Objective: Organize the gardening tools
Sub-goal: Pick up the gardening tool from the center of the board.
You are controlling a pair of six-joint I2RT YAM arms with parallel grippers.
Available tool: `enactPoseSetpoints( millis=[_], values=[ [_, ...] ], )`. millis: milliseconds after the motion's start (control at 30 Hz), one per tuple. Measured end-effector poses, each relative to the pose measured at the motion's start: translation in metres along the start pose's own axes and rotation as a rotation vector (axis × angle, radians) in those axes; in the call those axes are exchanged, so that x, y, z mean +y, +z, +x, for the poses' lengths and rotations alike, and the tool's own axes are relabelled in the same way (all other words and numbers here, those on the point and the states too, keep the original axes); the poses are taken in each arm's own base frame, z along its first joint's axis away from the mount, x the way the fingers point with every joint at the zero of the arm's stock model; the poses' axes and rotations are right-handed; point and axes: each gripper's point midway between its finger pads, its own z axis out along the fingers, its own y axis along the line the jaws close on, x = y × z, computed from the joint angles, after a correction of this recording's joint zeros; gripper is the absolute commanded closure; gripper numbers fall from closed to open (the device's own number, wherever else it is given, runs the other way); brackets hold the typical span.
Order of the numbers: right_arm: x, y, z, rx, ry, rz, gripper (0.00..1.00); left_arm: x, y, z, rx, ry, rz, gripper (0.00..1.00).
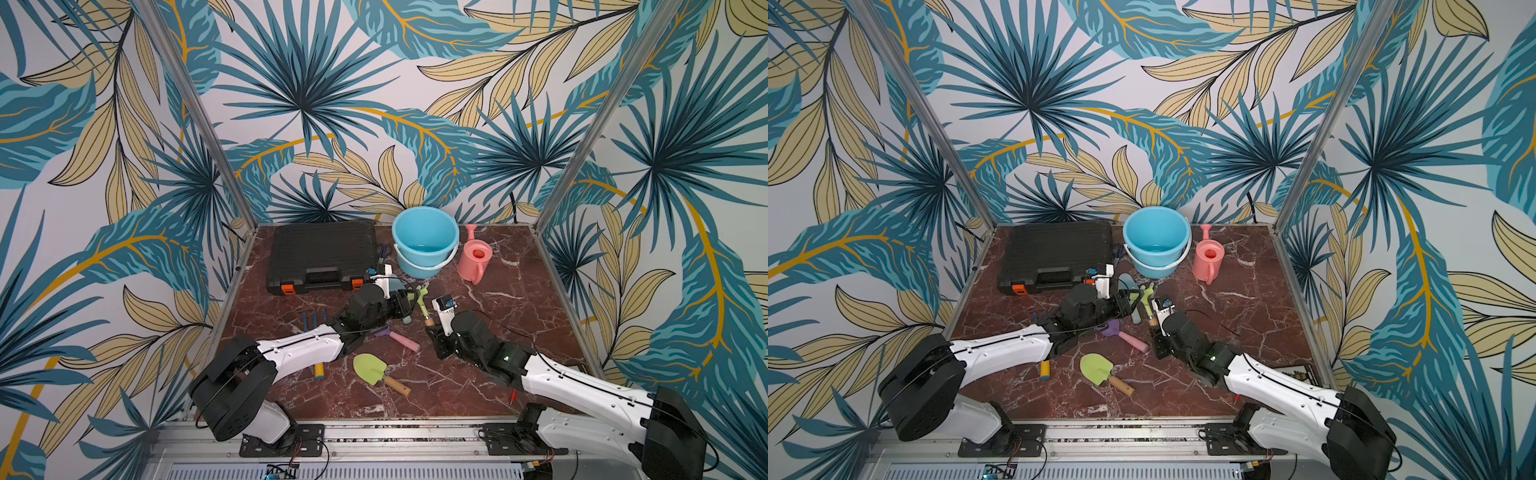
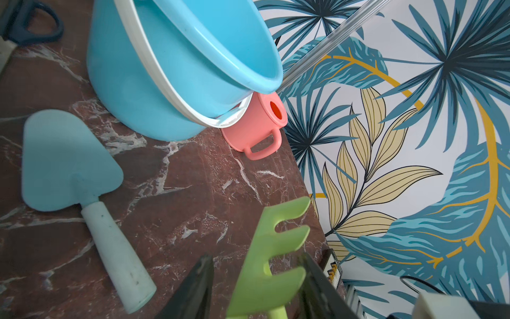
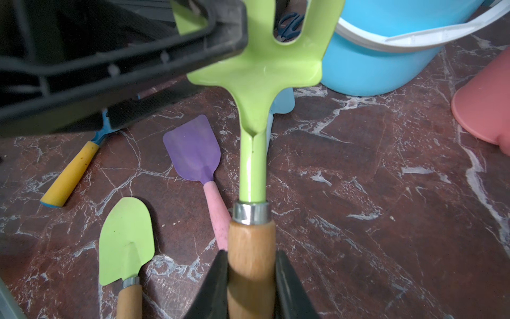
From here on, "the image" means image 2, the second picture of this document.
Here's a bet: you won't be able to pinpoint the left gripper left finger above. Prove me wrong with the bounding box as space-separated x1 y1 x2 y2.
155 255 214 318

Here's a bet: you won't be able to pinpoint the right aluminium corner post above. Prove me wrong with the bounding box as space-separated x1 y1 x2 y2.
276 0 390 94

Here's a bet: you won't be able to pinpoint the blue handled scissors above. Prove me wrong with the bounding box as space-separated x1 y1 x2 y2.
1 0 64 73

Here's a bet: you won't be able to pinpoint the green toy rake wooden handle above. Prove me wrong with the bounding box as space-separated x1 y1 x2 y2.
227 196 310 318

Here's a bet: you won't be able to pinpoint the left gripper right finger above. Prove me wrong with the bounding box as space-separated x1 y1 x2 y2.
297 253 358 319

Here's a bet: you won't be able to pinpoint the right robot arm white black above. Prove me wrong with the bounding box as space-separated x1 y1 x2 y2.
400 276 509 319

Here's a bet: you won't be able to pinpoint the pink toy watering can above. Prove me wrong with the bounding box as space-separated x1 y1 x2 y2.
221 93 288 161

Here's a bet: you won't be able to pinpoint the teal toy trowel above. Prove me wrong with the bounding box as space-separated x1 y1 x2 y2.
21 109 157 314

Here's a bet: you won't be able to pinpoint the light blue plastic bucket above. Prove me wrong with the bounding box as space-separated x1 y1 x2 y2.
86 0 283 142

